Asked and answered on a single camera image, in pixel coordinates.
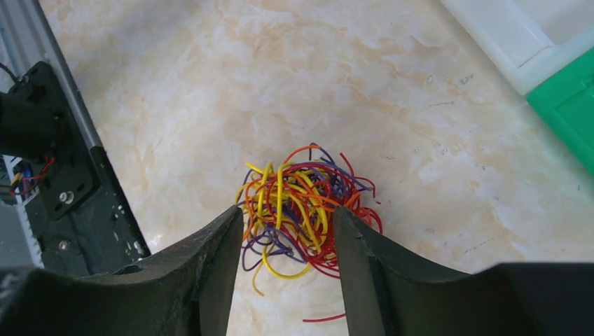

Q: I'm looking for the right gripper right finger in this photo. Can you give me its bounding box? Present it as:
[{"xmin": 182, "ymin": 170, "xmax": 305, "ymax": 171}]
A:
[{"xmin": 333, "ymin": 207, "xmax": 593, "ymax": 335}]

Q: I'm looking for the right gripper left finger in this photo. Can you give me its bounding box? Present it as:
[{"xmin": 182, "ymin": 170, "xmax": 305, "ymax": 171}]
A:
[{"xmin": 1, "ymin": 206, "xmax": 243, "ymax": 335}]

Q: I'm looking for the coloured wire bundle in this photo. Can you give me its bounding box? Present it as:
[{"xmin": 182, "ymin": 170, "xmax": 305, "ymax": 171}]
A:
[{"xmin": 234, "ymin": 143, "xmax": 385, "ymax": 323}]

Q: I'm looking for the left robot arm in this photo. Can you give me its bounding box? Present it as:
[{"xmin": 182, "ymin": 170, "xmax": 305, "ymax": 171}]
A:
[{"xmin": 1, "ymin": 92, "xmax": 60, "ymax": 161}]

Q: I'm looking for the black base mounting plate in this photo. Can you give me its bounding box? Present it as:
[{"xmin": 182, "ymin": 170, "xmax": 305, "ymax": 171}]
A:
[{"xmin": 7, "ymin": 62, "xmax": 151, "ymax": 277}]

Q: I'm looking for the green plastic bin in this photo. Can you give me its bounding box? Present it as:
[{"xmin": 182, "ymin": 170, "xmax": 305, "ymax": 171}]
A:
[{"xmin": 526, "ymin": 49, "xmax": 593, "ymax": 174}]

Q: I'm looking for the white plastic bin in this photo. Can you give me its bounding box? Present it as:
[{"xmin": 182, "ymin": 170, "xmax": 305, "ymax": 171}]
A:
[{"xmin": 441, "ymin": 0, "xmax": 593, "ymax": 95}]

